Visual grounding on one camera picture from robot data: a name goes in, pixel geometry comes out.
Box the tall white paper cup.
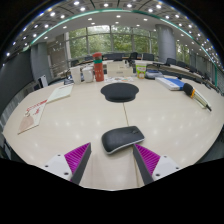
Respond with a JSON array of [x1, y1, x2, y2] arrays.
[[69, 65, 83, 85]]

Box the white standing panel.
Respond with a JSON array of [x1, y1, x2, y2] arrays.
[[38, 74, 49, 89]]

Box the black handheld microphone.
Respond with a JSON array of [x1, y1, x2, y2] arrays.
[[182, 82, 213, 112]]

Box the dark grey computer mouse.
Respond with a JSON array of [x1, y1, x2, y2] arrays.
[[101, 125, 146, 155]]

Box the long curved conference desk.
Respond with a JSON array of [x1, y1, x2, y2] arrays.
[[68, 58, 216, 88]]

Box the blue and white book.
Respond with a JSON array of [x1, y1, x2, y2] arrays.
[[155, 76, 186, 92]]

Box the white printed paper sheet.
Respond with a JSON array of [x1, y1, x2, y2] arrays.
[[46, 83, 74, 104]]

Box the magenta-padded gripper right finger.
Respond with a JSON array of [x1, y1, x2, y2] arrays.
[[132, 143, 183, 186]]

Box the round ceiling lights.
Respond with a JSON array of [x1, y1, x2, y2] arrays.
[[4, 0, 218, 58]]

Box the dark office chairs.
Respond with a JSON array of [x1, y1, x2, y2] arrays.
[[69, 51, 214, 84]]

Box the red thermos bottle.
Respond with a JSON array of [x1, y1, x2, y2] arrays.
[[92, 52, 105, 83]]

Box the cream cardboard box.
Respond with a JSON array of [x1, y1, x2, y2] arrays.
[[106, 60, 134, 78]]

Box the colourful printed leaflet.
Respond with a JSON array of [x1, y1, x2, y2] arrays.
[[104, 76, 135, 84]]

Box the red and white brochure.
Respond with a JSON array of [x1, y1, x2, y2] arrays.
[[17, 99, 48, 135]]

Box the dark conference microphone unit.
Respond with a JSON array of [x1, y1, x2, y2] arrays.
[[145, 69, 165, 80]]

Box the black mouse pad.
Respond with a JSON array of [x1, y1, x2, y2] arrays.
[[100, 82, 140, 103]]

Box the green printed paper cup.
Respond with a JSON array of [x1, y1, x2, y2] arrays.
[[135, 63, 148, 80]]

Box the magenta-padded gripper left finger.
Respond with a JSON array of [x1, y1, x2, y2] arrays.
[[43, 142, 92, 186]]

